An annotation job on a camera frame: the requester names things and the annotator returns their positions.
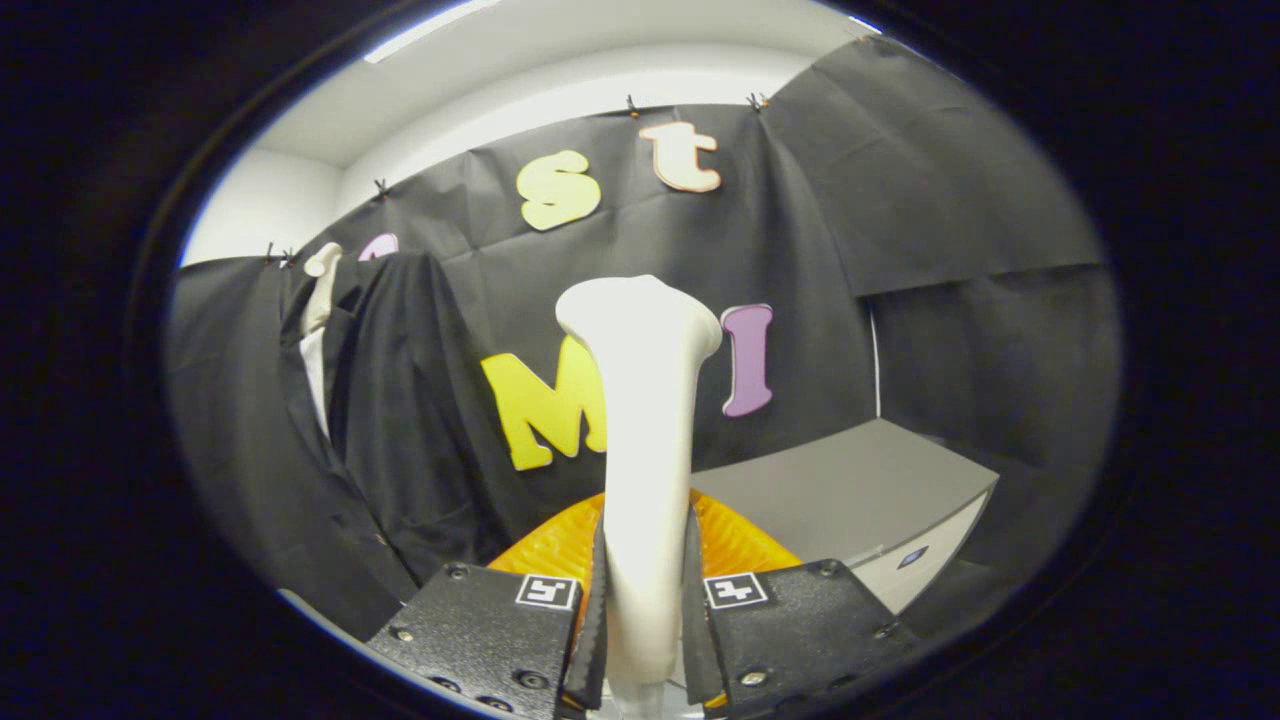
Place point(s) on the white garment steamer head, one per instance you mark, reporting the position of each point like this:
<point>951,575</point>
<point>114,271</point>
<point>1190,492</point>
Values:
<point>645,450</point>

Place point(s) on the black suit jacket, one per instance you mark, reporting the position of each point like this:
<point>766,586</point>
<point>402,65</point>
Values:
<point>400,400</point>

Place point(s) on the grey cabinet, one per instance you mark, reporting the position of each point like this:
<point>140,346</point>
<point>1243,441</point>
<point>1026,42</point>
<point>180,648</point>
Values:
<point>850,490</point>

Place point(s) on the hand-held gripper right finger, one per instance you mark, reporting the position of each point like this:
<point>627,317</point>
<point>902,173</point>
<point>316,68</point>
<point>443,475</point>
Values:
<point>800,630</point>

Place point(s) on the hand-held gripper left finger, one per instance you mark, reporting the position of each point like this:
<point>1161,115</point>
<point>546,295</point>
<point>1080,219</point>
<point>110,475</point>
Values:
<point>480,630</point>

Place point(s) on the black backdrop cloth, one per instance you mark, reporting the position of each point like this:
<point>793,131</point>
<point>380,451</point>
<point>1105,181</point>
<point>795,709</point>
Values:
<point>950,200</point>

